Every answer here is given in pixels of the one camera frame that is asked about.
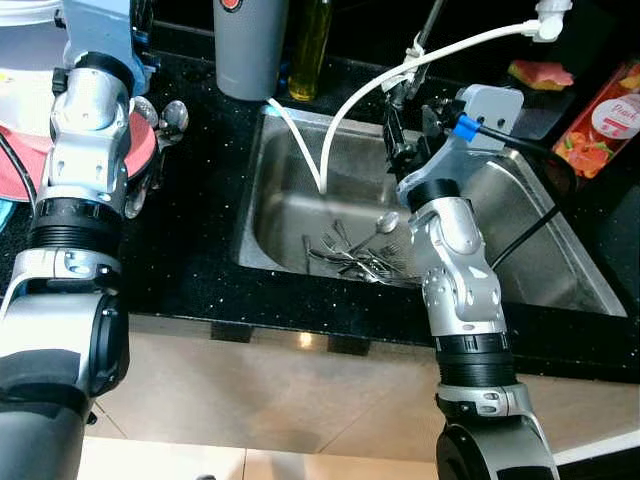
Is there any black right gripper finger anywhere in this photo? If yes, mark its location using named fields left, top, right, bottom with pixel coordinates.
left=422, top=103, right=456, bottom=151
left=384, top=98, right=416, bottom=179

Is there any pink plate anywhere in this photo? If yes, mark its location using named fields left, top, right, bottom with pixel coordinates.
left=0, top=100, right=159, bottom=203

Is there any tall steel tap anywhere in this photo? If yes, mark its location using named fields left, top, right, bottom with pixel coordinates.
left=385, top=0, right=447, bottom=111

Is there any pink and yellow sponge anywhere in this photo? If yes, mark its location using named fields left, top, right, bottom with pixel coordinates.
left=508, top=60, right=576, bottom=92

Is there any glass bottle of yellow oil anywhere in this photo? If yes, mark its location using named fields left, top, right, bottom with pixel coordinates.
left=288, top=0, right=333, bottom=102

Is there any stainless steel sink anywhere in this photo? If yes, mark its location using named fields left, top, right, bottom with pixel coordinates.
left=232, top=105, right=629, bottom=319

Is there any grey tumbler with red sticker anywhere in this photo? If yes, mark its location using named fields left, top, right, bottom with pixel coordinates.
left=213, top=0, right=291, bottom=102

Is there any red peach juice carton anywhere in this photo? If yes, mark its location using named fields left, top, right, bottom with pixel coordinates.
left=553, top=60, right=640, bottom=181

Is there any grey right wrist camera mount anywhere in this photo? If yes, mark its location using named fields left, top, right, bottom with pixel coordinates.
left=398, top=84, right=526, bottom=201

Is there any white water hose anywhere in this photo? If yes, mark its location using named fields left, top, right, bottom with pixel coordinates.
left=265, top=20, right=541, bottom=194

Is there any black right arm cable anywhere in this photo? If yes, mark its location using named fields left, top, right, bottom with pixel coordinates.
left=452, top=113, right=581, bottom=271

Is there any white hose connector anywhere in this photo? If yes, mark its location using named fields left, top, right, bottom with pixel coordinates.
left=530, top=0, right=573, bottom=43

